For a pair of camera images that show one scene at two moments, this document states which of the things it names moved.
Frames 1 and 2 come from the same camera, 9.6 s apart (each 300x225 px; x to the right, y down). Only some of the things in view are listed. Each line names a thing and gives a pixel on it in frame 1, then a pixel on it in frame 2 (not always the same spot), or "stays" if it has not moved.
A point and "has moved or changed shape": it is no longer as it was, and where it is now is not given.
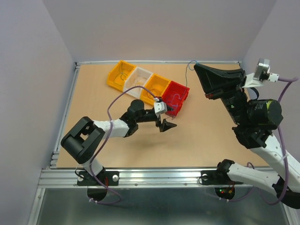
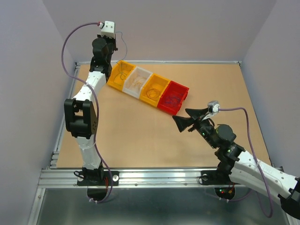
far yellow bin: x=118 y=74 stays
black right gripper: x=218 y=83 -> x=182 y=122
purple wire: x=173 y=99 has moved or changed shape
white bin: x=138 y=76 stays
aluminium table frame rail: x=53 y=176 stays
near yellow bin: x=157 y=85 stays
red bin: x=175 y=96 stays
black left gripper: x=166 y=125 -> x=112 y=40
